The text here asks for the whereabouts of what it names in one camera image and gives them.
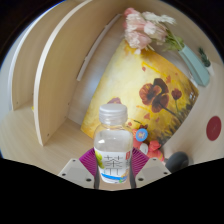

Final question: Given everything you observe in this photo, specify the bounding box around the yellow poppy painting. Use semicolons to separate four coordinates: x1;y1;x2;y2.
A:
80;39;200;148

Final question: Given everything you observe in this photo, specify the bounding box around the clear plastic drink bottle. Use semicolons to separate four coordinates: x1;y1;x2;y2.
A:
93;103;134;184

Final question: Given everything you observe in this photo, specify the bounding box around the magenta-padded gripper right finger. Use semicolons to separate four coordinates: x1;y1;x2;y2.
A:
129;147;172;190

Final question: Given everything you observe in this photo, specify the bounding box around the grey cup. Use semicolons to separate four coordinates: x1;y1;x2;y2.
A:
164;151;190;174

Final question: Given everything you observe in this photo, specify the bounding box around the flat round red coaster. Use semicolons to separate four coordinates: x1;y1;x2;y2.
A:
205;115;223;142

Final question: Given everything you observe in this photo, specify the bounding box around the small potted green plant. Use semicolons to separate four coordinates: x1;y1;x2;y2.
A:
198;47;214;76

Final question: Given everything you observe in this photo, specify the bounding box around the pale green vase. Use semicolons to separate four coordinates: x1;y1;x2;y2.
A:
177;44;211;88

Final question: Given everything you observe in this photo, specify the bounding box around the pink and white flower bouquet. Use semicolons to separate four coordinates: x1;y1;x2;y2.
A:
123;7;185;55

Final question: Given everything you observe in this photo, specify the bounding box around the white light strip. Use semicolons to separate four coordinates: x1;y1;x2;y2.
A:
76;13;122;82

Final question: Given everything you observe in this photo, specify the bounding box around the short wooden shelf board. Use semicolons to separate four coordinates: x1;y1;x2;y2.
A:
7;3;68;112

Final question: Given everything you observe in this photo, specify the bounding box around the red plush toy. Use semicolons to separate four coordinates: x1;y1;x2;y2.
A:
126;120;165;163

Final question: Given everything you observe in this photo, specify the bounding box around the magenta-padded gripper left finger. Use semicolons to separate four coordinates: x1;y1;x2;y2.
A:
58;147;98;190

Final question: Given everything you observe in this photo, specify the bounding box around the long wooden shelf board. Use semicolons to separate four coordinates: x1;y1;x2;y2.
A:
32;0;118;147

